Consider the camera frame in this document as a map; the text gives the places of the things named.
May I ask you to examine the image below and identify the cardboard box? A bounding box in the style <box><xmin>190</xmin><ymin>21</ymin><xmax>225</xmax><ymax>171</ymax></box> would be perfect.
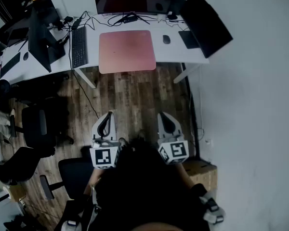
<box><xmin>182</xmin><ymin>160</ymin><xmax>218</xmax><ymax>193</ymax></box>

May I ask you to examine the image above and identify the black office chair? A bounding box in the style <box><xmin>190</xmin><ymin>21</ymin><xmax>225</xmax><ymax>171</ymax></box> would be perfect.
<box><xmin>39</xmin><ymin>157</ymin><xmax>95</xmax><ymax>200</ymax></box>
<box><xmin>0</xmin><ymin>146</ymin><xmax>56</xmax><ymax>185</ymax></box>
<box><xmin>9</xmin><ymin>104</ymin><xmax>75</xmax><ymax>152</ymax></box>

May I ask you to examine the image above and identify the black floor cable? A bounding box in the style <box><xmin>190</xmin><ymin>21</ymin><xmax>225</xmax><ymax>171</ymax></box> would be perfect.
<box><xmin>73</xmin><ymin>68</ymin><xmax>100</xmax><ymax>119</ymax></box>

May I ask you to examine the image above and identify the pink desk mat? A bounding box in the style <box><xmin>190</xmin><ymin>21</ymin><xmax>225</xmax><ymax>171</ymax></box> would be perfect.
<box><xmin>98</xmin><ymin>30</ymin><xmax>157</xmax><ymax>75</ymax></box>

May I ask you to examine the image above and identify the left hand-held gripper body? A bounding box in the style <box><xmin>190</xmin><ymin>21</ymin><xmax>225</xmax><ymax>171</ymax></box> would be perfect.
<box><xmin>89</xmin><ymin>135</ymin><xmax>121</xmax><ymax>170</ymax></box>

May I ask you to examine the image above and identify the white desk with laptop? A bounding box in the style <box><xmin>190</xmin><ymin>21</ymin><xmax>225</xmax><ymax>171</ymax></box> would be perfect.
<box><xmin>0</xmin><ymin>24</ymin><xmax>74</xmax><ymax>86</ymax></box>

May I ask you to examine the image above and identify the black monitor with angled stand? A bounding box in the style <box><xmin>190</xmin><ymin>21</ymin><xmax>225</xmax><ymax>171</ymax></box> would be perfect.
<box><xmin>27</xmin><ymin>7</ymin><xmax>66</xmax><ymax>73</ymax></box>

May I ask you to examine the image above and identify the person's left forearm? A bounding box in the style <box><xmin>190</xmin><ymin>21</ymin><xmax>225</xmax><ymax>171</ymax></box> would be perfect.
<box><xmin>84</xmin><ymin>168</ymin><xmax>105</xmax><ymax>194</ymax></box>

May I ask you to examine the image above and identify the person's shoe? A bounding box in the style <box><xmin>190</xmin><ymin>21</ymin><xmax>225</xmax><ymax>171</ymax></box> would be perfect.
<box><xmin>118</xmin><ymin>137</ymin><xmax>129</xmax><ymax>150</ymax></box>

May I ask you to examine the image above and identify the white strapped wearable device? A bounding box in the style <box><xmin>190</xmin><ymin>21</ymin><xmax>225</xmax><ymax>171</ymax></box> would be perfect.
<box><xmin>199</xmin><ymin>193</ymin><xmax>226</xmax><ymax>225</ymax></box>
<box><xmin>61</xmin><ymin>219</ymin><xmax>83</xmax><ymax>231</ymax></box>

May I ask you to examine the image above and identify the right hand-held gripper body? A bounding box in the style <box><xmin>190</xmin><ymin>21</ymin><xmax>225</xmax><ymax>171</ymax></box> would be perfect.
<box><xmin>157</xmin><ymin>134</ymin><xmax>190</xmax><ymax>166</ymax></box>

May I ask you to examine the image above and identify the small black keyboard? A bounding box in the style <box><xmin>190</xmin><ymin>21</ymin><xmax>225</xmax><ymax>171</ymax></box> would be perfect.
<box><xmin>0</xmin><ymin>52</ymin><xmax>21</xmax><ymax>79</ymax></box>

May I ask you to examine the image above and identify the black monitor with square base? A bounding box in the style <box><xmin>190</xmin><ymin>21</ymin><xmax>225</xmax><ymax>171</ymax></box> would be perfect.
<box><xmin>178</xmin><ymin>0</ymin><xmax>234</xmax><ymax>59</ymax></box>

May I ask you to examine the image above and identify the black laptop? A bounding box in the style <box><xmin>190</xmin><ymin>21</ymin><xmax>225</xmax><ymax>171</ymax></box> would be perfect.
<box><xmin>0</xmin><ymin>20</ymin><xmax>30</xmax><ymax>47</ymax></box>

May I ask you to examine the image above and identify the person's right forearm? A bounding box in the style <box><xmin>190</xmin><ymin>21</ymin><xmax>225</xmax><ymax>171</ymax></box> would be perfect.
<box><xmin>175</xmin><ymin>163</ymin><xmax>197</xmax><ymax>190</ymax></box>

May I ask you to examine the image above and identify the person's black clothing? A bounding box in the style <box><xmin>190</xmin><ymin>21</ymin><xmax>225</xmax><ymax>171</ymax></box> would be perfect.
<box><xmin>80</xmin><ymin>137</ymin><xmax>211</xmax><ymax>231</ymax></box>

